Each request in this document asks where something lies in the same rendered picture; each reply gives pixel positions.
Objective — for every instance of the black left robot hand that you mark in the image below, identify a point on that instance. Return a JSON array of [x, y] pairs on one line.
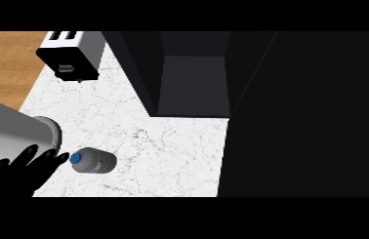
[[22, 178]]

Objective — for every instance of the dark grey open cabinet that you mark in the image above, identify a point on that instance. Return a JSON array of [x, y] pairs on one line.
[[193, 83]]

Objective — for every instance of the dark grey cabinet door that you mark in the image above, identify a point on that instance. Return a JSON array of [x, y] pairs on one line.
[[298, 119]]

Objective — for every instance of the black and silver toaster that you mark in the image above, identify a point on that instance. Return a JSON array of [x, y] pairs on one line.
[[73, 59]]

